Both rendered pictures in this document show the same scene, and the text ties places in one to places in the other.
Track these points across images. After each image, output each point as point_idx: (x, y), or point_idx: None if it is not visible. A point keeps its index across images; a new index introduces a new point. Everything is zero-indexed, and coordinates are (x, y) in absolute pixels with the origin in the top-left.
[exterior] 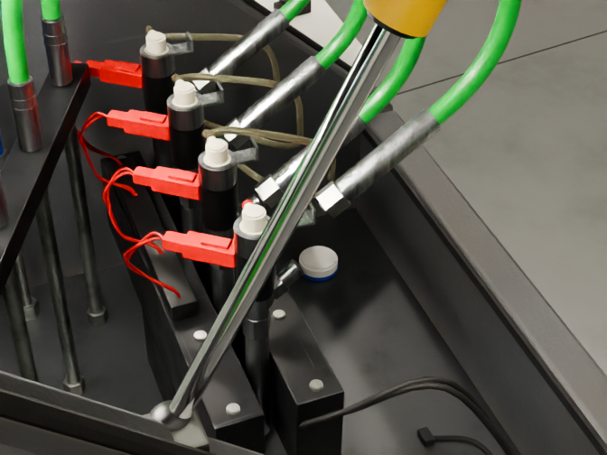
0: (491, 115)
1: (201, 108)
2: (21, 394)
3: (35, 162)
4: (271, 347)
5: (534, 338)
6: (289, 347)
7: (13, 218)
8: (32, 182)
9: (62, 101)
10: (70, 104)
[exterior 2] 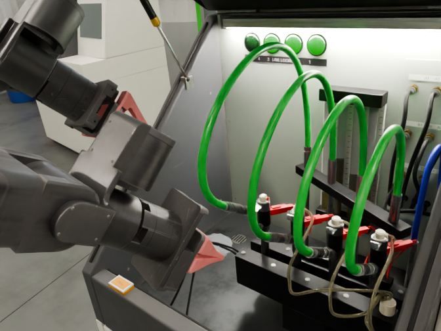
0: None
1: (329, 226)
2: (191, 54)
3: (350, 197)
4: (266, 256)
5: (191, 321)
6: (260, 258)
7: (329, 184)
8: (340, 192)
9: (378, 215)
10: (375, 215)
